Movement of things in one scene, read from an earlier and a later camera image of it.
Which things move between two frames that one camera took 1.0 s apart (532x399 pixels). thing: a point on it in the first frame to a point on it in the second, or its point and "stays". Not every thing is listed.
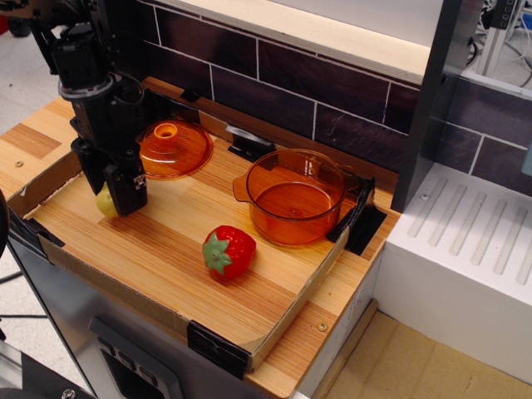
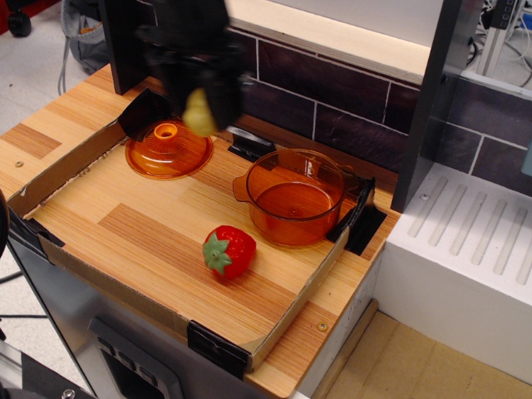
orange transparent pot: [296, 195] stays
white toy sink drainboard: [457, 268] stays
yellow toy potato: [105, 202] to [198, 115]
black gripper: [107, 113] to [199, 56]
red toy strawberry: [228, 251] stays
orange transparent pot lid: [174, 149] stays
